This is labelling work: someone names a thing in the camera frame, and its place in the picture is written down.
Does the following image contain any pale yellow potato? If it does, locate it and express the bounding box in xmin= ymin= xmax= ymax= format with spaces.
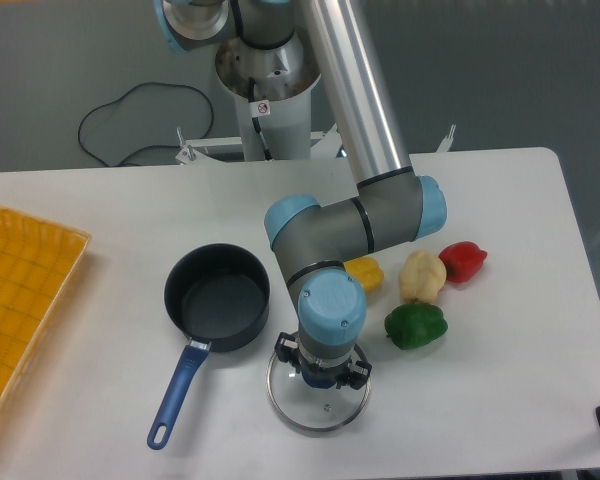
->
xmin=399 ymin=250 xmax=447 ymax=304

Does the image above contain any black cable on floor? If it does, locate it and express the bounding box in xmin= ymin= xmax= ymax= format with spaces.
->
xmin=77 ymin=82 xmax=215 ymax=168

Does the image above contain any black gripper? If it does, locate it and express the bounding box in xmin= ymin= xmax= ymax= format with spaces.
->
xmin=274 ymin=332 xmax=372 ymax=390

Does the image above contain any green bell pepper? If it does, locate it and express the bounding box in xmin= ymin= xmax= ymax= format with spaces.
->
xmin=384 ymin=303 xmax=448 ymax=350

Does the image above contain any yellow bell pepper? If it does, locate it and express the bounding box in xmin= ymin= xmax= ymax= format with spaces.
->
xmin=344 ymin=257 xmax=384 ymax=294

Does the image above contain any glass lid blue knob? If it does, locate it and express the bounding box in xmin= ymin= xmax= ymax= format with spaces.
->
xmin=266 ymin=345 xmax=371 ymax=433

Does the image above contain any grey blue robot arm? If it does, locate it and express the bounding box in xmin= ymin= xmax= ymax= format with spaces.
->
xmin=154 ymin=1 xmax=447 ymax=389

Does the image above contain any dark saucepan blue handle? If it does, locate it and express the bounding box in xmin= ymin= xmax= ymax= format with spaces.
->
xmin=147 ymin=243 xmax=270 ymax=450

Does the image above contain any red bell pepper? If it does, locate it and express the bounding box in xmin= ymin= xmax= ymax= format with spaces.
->
xmin=438 ymin=241 xmax=488 ymax=284

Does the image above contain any yellow plastic basket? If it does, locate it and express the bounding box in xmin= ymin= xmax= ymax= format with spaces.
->
xmin=0 ymin=205 xmax=91 ymax=410

